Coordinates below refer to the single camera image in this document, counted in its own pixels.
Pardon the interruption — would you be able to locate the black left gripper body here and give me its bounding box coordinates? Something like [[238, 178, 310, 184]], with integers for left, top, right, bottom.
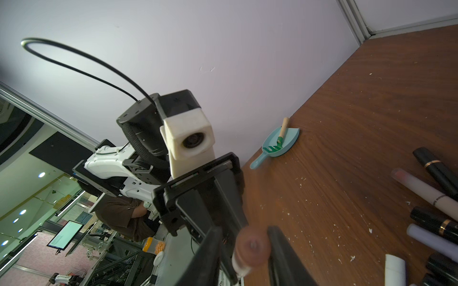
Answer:
[[153, 153, 248, 247]]

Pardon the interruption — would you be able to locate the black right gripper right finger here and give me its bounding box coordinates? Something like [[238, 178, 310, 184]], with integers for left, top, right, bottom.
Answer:
[[267, 226, 317, 286]]

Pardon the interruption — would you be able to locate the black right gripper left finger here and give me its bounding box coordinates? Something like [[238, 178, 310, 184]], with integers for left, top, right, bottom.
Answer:
[[184, 227, 223, 286]]

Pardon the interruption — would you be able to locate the pink translucent lipstick tube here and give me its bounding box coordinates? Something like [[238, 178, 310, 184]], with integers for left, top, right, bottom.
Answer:
[[231, 226, 271, 278]]

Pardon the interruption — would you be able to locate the white lipstick tube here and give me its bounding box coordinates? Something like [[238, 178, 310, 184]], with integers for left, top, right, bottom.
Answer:
[[385, 254, 407, 286]]

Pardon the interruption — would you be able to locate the lavender lipstick tube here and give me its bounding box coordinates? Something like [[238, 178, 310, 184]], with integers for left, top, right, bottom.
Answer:
[[407, 224, 458, 262]]

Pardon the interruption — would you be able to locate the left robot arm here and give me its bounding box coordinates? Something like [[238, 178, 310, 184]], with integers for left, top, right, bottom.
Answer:
[[74, 90, 248, 247]]

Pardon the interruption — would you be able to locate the person in brown shirt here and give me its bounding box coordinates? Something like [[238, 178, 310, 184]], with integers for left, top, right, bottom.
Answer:
[[94, 196, 161, 242]]

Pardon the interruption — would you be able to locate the computer monitor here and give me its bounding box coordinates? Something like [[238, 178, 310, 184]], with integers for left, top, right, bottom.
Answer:
[[47, 220, 83, 251]]

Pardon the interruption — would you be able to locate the black silver band lipstick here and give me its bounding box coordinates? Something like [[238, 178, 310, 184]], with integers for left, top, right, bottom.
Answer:
[[426, 253, 458, 286]]

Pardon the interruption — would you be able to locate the black gold lipstick tube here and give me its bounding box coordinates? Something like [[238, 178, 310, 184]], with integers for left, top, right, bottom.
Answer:
[[410, 207, 458, 244]]

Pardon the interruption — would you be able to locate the black gold band lipstick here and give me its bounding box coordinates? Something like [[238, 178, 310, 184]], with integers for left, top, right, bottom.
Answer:
[[413, 147, 458, 201]]

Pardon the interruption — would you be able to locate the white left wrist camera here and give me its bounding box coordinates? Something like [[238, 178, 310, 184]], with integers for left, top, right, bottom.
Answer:
[[160, 108, 215, 179]]

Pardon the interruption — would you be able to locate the green rake wooden handle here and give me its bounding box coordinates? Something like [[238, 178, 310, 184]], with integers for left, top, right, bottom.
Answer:
[[262, 117, 289, 153]]

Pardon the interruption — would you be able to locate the black camera cable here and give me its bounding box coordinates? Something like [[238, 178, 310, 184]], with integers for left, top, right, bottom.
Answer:
[[20, 37, 167, 120]]

